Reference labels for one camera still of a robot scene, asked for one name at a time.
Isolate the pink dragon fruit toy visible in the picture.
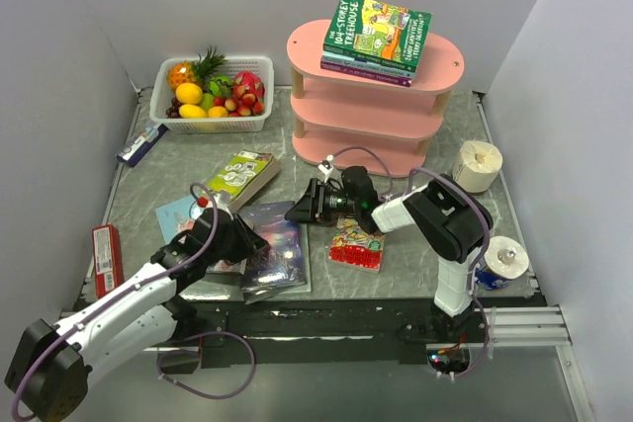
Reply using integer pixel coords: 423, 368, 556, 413
233, 71, 265, 99

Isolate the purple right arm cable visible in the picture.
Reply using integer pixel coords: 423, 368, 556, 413
328, 145, 494, 379

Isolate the dark purple book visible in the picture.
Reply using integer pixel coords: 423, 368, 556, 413
239, 201, 308, 295

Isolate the light blue cat book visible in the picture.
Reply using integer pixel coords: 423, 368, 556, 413
155, 196, 202, 243

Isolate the lime green comic book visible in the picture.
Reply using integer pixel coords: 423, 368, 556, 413
207, 149, 281, 212

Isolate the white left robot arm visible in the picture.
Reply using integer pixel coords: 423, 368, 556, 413
4, 208, 268, 421

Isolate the purple 117-storey treehouse book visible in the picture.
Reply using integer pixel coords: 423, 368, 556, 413
320, 61, 412, 87

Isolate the green 104-storey treehouse book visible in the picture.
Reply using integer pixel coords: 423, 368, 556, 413
323, 0, 433, 72

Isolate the floral Little Women book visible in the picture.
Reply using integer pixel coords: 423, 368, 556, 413
206, 259, 247, 275

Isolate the light blue 143-storey treehouse book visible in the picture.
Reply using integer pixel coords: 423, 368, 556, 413
320, 51, 415, 79

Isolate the grey thin booklet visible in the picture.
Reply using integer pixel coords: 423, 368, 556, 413
290, 224, 312, 294

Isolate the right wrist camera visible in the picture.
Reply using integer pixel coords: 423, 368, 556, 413
317, 154, 335, 183

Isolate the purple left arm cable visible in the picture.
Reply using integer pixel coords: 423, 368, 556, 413
9, 182, 220, 422

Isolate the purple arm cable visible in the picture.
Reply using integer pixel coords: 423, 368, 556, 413
9, 182, 220, 422
328, 145, 494, 379

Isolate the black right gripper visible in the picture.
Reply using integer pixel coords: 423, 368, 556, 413
284, 178, 360, 226

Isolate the purple white toothpaste box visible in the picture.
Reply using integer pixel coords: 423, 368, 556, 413
117, 121, 167, 168

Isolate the orange toy fruit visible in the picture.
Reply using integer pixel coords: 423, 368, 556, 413
175, 83, 204, 105

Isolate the red book under green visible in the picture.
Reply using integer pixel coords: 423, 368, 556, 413
327, 217, 385, 274

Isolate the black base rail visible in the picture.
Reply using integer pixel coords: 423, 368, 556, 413
136, 293, 545, 369

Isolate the red box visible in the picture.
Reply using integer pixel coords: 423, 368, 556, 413
92, 223, 125, 298

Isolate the toy pineapple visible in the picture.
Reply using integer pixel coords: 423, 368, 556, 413
166, 46, 226, 91

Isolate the white plastic fruit basket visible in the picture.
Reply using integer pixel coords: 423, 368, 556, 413
149, 55, 274, 133

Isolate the yellow mango toy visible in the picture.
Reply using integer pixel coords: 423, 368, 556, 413
178, 104, 208, 120

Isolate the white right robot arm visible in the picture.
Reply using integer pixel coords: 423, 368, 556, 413
285, 166, 493, 342

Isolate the pink three-tier shelf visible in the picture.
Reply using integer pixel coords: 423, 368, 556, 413
287, 20, 465, 178

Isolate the beige paper roll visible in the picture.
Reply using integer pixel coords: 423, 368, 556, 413
451, 140, 503, 194

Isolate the blue wrapped tissue roll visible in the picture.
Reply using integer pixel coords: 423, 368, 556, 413
476, 236, 530, 291

